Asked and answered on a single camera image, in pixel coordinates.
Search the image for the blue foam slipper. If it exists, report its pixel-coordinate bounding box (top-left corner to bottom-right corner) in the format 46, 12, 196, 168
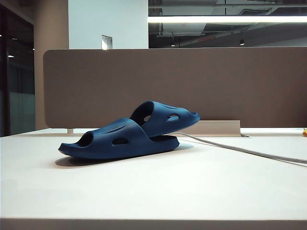
129, 100, 201, 139
58, 117, 180, 161

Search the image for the brown desk divider panel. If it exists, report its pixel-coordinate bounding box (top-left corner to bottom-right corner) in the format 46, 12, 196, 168
43, 47, 307, 129

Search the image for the ceiling light strip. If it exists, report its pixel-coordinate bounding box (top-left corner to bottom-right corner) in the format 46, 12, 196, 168
148, 15, 307, 24

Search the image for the beige cable slot flap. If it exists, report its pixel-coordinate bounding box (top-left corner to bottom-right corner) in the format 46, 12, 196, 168
178, 119, 241, 137

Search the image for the metal wall plate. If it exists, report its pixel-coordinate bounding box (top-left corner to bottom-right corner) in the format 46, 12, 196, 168
101, 34, 113, 50

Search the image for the grey power cable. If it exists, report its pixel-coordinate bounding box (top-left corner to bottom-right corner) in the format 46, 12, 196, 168
176, 132, 307, 166

